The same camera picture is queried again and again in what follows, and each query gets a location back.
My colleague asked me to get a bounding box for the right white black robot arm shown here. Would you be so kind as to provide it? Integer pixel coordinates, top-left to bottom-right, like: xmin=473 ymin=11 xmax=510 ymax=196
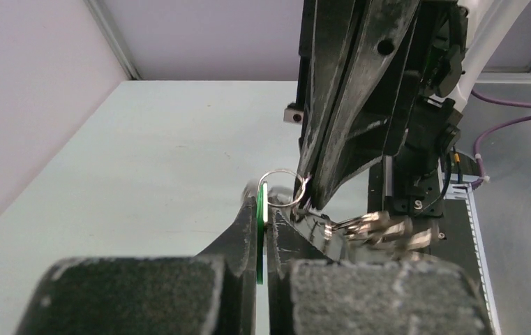
xmin=287 ymin=1 xmax=527 ymax=216

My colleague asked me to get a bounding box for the metal cable duct rail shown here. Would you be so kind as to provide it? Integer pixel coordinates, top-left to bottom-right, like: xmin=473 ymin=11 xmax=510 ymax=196
xmin=442 ymin=184 xmax=502 ymax=334

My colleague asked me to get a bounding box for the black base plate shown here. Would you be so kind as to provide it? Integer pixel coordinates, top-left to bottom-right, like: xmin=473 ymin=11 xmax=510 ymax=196
xmin=368 ymin=159 xmax=459 ymax=266

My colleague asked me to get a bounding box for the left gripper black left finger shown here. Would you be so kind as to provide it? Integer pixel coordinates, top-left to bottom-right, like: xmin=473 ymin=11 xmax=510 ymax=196
xmin=16 ymin=198 xmax=257 ymax=334

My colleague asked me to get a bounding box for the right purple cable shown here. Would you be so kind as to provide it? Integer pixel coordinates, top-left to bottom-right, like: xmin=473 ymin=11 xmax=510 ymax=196
xmin=470 ymin=89 xmax=531 ymax=191

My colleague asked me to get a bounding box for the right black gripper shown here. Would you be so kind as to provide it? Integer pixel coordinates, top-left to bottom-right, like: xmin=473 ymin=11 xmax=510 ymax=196
xmin=288 ymin=1 xmax=468 ymax=209

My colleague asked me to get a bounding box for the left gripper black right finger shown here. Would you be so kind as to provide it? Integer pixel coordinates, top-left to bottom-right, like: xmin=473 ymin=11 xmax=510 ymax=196
xmin=264 ymin=208 xmax=493 ymax=335

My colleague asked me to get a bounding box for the left aluminium frame post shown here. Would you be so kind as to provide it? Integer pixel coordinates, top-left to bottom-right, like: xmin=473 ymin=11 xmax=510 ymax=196
xmin=83 ymin=0 xmax=143 ymax=80

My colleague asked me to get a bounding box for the green tagged key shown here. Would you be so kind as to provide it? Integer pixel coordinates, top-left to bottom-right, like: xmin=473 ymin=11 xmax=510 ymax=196
xmin=256 ymin=181 xmax=268 ymax=285

